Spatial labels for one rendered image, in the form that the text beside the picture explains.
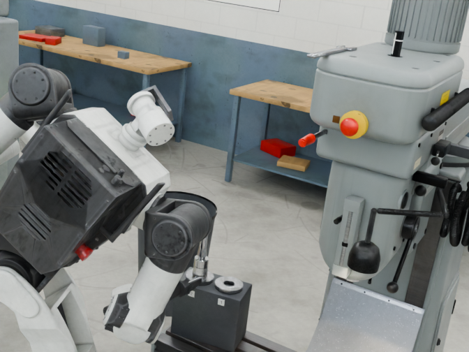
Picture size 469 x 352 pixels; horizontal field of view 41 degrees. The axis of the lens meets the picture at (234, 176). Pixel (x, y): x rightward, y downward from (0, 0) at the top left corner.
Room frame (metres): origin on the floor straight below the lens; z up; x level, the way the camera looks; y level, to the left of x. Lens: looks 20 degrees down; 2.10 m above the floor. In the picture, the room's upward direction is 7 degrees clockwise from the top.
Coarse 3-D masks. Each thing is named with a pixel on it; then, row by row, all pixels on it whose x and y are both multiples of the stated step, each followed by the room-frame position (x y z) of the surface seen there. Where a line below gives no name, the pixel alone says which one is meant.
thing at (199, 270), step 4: (196, 264) 1.77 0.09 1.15; (200, 264) 1.76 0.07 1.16; (204, 264) 1.77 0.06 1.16; (208, 264) 1.78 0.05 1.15; (196, 268) 1.77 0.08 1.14; (200, 268) 1.76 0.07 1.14; (204, 268) 1.77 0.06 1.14; (196, 272) 1.77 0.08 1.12; (200, 272) 1.76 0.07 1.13; (204, 272) 1.77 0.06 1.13; (196, 276) 1.77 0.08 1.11; (200, 276) 1.76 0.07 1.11; (204, 276) 1.77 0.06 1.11
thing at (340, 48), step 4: (336, 48) 1.50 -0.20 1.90; (340, 48) 1.51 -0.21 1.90; (344, 48) 1.53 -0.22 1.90; (348, 48) 1.54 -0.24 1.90; (352, 48) 1.55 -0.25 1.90; (356, 48) 1.57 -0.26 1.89; (316, 52) 1.40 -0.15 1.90; (320, 52) 1.41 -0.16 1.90; (324, 52) 1.42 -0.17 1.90; (328, 52) 1.43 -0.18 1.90; (332, 52) 1.45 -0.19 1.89; (336, 52) 1.48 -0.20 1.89; (308, 56) 1.37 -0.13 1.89; (312, 56) 1.36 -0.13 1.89; (316, 56) 1.37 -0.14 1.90; (320, 56) 1.39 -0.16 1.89; (324, 56) 1.41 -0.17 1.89
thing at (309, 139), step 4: (320, 132) 1.46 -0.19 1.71; (324, 132) 1.47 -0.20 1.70; (304, 136) 1.39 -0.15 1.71; (308, 136) 1.39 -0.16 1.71; (312, 136) 1.40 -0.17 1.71; (316, 136) 1.43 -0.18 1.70; (300, 140) 1.37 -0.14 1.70; (304, 140) 1.37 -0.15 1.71; (308, 140) 1.38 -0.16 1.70; (312, 140) 1.39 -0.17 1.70; (300, 144) 1.37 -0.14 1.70; (304, 144) 1.36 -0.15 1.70; (308, 144) 1.38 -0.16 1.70
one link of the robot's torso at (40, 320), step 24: (0, 288) 1.26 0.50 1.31; (24, 288) 1.26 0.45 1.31; (48, 288) 1.40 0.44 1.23; (72, 288) 1.38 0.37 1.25; (24, 312) 1.25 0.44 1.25; (48, 312) 1.26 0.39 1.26; (72, 312) 1.37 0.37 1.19; (24, 336) 1.27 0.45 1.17; (48, 336) 1.27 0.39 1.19; (72, 336) 1.37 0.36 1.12
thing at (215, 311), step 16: (192, 272) 1.80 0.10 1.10; (208, 272) 1.81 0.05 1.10; (208, 288) 1.73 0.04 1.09; (224, 288) 1.72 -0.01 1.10; (240, 288) 1.73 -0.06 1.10; (176, 304) 1.74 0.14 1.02; (192, 304) 1.73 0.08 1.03; (208, 304) 1.71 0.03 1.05; (224, 304) 1.70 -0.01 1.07; (240, 304) 1.69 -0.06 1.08; (176, 320) 1.74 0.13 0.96; (192, 320) 1.73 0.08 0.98; (208, 320) 1.71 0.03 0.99; (224, 320) 1.69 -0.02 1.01; (240, 320) 1.71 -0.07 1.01; (192, 336) 1.72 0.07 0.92; (208, 336) 1.71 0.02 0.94; (224, 336) 1.69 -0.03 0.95; (240, 336) 1.73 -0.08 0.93
